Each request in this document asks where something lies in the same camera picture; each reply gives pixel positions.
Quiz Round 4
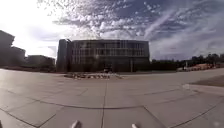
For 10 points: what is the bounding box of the glass fronted building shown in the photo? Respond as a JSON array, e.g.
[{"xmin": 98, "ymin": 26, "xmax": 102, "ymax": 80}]
[{"xmin": 55, "ymin": 38, "xmax": 151, "ymax": 74}]

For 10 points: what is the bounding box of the grey stone slab plaza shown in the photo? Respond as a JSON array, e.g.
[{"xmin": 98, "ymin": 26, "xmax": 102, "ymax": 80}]
[{"xmin": 0, "ymin": 68, "xmax": 224, "ymax": 128}]

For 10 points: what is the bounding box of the low dark building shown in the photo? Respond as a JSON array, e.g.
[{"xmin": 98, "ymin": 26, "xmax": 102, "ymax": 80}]
[{"xmin": 25, "ymin": 54, "xmax": 57, "ymax": 70}]

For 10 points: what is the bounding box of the row of dark trees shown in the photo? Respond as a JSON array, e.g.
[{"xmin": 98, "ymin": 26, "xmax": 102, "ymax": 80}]
[{"xmin": 149, "ymin": 52, "xmax": 224, "ymax": 72}]

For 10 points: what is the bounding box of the tall dark building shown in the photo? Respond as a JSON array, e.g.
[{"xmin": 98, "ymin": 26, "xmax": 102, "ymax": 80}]
[{"xmin": 0, "ymin": 29, "xmax": 27, "ymax": 68}]

